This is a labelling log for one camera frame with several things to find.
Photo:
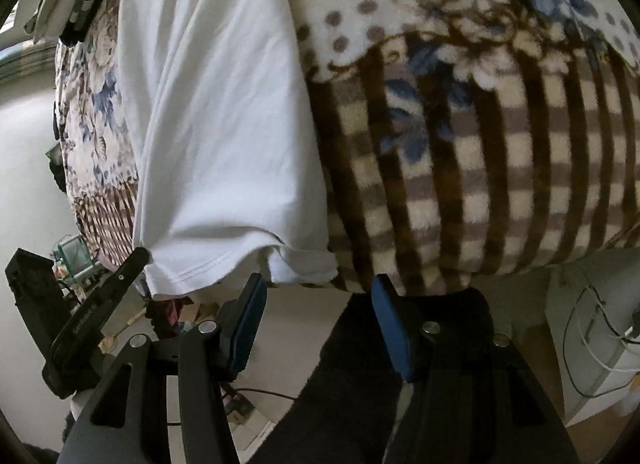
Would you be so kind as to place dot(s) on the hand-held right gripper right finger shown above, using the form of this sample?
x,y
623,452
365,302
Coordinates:
x,y
392,331

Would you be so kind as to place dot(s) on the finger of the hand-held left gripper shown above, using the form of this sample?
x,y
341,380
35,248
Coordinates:
x,y
102,301

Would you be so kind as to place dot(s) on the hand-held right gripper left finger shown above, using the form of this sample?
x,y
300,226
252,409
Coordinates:
x,y
246,325

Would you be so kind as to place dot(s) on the white t-shirt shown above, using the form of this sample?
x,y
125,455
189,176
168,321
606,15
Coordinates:
x,y
215,119

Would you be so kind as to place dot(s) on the green glass container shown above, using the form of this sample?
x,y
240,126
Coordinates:
x,y
75,256

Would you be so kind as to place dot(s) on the person's dark pants leg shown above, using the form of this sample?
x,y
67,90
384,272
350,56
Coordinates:
x,y
350,394

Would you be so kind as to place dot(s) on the floral plaid printed blanket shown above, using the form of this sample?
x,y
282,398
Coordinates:
x,y
475,144

